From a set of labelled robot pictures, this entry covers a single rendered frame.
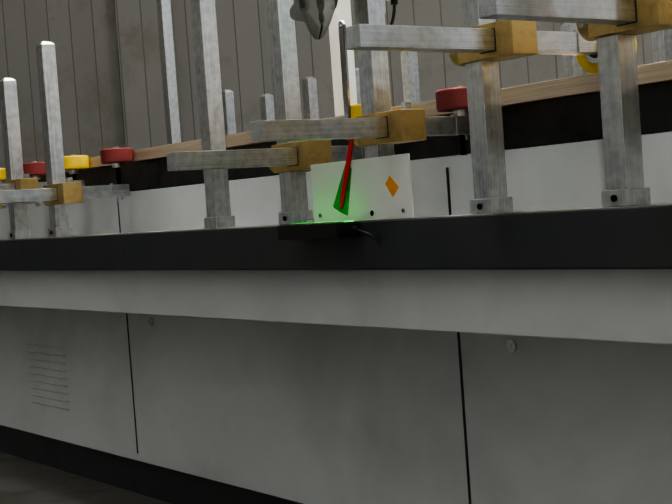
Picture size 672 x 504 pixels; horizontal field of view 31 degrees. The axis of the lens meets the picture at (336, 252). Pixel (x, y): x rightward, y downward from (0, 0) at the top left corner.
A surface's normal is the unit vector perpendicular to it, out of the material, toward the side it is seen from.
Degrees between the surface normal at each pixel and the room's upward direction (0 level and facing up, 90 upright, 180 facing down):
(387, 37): 90
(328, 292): 90
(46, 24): 90
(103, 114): 90
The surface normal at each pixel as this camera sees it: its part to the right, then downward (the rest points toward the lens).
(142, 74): -0.30, 0.06
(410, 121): 0.60, -0.01
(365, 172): -0.80, 0.08
